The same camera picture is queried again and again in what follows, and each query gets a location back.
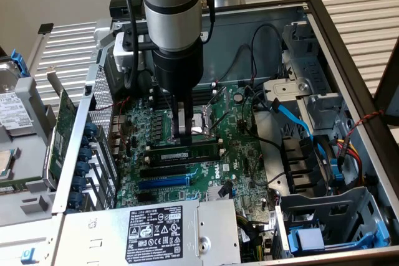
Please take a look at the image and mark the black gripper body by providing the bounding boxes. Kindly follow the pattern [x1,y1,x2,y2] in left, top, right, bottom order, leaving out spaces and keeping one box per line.
[151,37,206,94]

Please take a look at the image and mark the dark green RAM stick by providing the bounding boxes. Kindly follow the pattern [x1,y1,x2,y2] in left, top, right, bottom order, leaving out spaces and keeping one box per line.
[143,141,224,164]
[0,179,43,194]

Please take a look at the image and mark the metal CPU socket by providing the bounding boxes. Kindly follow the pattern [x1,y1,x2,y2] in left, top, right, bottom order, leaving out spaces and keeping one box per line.
[168,103,218,144]

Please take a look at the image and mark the metal locking lever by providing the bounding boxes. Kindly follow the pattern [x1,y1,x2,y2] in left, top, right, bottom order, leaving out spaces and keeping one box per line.
[208,110,232,133]

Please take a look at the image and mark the long black expansion slot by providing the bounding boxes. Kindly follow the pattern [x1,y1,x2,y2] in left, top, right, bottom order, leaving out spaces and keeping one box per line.
[139,165,188,179]

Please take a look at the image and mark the open metal PC case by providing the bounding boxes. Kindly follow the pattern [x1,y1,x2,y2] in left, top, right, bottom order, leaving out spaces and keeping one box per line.
[51,0,399,266]

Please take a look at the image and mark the green Dell motherboard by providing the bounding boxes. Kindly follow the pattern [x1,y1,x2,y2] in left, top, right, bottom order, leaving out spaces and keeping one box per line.
[115,83,275,214]

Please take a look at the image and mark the blue expansion slot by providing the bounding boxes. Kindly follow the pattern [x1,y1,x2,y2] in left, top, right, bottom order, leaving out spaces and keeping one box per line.
[138,175,191,191]

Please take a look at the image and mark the silver chipset heatsink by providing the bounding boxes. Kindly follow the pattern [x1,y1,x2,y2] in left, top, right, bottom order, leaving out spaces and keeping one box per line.
[206,184,234,202]

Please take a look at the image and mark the black rectangular box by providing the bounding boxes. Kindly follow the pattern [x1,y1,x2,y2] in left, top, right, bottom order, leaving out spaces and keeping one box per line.
[108,0,146,21]

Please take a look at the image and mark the short black expansion slot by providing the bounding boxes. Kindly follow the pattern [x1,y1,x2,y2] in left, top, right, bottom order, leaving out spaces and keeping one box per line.
[136,191,154,204]

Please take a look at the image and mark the blue card slot clip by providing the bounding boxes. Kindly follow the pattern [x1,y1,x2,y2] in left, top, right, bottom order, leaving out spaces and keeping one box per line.
[73,176,89,192]
[77,147,93,163]
[75,161,91,176]
[84,121,98,138]
[68,192,84,210]

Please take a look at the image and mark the black plastic shroud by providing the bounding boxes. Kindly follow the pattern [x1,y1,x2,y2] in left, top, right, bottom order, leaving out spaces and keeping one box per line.
[282,136,325,195]

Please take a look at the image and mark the green graphics card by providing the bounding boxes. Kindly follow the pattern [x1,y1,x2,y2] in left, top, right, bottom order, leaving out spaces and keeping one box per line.
[42,72,78,192]

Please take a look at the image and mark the metal drive cage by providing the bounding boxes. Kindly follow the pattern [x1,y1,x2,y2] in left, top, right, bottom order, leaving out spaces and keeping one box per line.
[261,21,353,136]

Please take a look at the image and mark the black table end cap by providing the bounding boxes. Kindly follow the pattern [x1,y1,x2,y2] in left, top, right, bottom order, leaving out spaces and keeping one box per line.
[37,22,54,35]

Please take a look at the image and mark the silver power supply unit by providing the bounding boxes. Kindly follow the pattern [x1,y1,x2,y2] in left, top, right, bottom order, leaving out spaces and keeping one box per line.
[52,199,243,266]

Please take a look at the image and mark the blue disk carrier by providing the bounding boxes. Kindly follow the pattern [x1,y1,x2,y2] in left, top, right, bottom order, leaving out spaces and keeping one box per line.
[10,48,31,78]

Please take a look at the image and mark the grey plastic parts rack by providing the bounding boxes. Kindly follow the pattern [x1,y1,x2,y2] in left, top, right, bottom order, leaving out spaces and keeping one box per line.
[0,75,60,229]

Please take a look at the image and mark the blue disk bay tray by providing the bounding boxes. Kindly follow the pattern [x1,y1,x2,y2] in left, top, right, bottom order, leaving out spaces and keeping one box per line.
[288,221,390,256]

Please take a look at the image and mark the silver hard disk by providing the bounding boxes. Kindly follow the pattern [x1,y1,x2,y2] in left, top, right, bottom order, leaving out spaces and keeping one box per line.
[0,62,34,138]

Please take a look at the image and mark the grey metal disk bay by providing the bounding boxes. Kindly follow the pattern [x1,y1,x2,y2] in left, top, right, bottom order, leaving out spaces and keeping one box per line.
[276,186,392,259]

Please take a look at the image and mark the silver CPU chip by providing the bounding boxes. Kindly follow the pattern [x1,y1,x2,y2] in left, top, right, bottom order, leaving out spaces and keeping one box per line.
[0,149,20,183]

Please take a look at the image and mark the small blue button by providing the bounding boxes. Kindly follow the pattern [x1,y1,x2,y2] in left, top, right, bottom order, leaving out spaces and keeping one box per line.
[20,247,36,264]

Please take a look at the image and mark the black camera cable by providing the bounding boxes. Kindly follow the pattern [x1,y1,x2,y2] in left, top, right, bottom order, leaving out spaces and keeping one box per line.
[115,0,140,90]

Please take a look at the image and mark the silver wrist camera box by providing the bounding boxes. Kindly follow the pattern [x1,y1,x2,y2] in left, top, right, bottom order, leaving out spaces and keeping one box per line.
[112,31,147,74]

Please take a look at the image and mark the black camera bracket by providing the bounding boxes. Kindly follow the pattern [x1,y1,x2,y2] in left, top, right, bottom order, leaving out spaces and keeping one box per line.
[120,22,155,52]

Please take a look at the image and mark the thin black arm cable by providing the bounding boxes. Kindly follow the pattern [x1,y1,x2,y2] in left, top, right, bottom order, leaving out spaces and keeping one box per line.
[206,0,216,44]

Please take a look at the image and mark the black wire connector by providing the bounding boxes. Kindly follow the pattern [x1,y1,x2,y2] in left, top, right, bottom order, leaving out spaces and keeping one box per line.
[219,181,234,199]

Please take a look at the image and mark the black looped wire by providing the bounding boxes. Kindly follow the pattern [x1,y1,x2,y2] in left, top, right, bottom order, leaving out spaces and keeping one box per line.
[251,24,285,91]

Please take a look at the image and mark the blue SATA wire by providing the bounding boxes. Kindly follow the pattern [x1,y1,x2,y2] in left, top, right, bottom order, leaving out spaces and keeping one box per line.
[270,97,344,186]

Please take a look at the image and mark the yellow red power wires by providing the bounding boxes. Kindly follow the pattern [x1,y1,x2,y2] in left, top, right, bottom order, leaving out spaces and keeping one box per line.
[335,140,365,189]

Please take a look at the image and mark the red black twisted wire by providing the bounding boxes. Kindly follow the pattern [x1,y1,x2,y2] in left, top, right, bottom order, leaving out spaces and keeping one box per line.
[338,110,385,158]

